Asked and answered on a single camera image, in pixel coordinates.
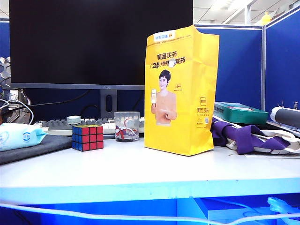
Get yellow printed paper bag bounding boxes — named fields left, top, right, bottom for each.
left=143, top=24, right=220, bottom=157

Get thick white cable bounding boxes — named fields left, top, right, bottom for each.
left=0, top=202, right=300, bottom=223

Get clear cup with ribbon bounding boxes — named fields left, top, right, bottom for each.
left=114, top=111, right=141, bottom=142

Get grey and white keyboard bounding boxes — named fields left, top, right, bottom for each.
left=33, top=117, right=146, bottom=136

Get looped black cable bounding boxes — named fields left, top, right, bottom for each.
left=81, top=104, right=101, bottom=118

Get blue office partition panel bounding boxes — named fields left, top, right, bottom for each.
left=262, top=4, right=300, bottom=115
left=193, top=24, right=264, bottom=111

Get dark glossy stand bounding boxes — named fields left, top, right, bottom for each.
left=17, top=88, right=32, bottom=106

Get dark grey fabric mat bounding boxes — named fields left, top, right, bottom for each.
left=0, top=134, right=73, bottom=165

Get long black cable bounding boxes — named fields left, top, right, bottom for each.
left=23, top=90, right=91, bottom=108

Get thin white cable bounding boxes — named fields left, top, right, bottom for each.
left=0, top=99, right=35, bottom=125

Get grey and white cylinder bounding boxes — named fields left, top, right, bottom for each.
left=270, top=106, right=300, bottom=128

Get Rubik's cube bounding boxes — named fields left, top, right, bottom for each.
left=71, top=125, right=104, bottom=152

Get pale green tape roll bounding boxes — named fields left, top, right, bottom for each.
left=66, top=115, right=82, bottom=124

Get white tote bag purple straps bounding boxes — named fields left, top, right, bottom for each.
left=210, top=114, right=300, bottom=155

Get yellow plastic bottle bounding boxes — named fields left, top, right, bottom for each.
left=261, top=11, right=272, bottom=26

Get light blue wet wipes pack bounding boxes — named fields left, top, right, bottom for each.
left=0, top=123, right=49, bottom=152

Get hexagon patterned silver object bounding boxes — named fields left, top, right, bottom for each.
left=0, top=56, right=12, bottom=87

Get green cardboard box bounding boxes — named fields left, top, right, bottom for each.
left=213, top=101, right=269, bottom=124

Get grey monitor stand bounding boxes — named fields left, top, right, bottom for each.
left=100, top=90, right=144, bottom=139

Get light blue plastic piece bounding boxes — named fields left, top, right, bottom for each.
left=267, top=196, right=300, bottom=225

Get black computer monitor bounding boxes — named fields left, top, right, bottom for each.
left=8, top=0, right=194, bottom=90

